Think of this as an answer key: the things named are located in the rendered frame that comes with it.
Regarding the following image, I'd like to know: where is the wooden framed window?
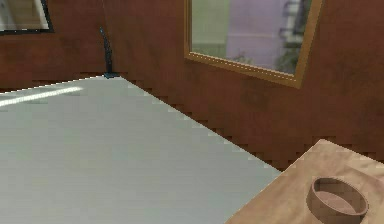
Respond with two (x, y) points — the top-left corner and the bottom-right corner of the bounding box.
(183, 0), (324, 90)

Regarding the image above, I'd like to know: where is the dark blue floor lamp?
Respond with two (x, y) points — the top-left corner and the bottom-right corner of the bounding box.
(99, 27), (121, 80)

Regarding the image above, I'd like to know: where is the light wooden table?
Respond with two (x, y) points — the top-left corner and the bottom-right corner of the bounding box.
(225, 138), (384, 224)

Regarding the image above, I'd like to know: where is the brown round bowl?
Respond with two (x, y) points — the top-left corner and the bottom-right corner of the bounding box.
(305, 176), (370, 224)

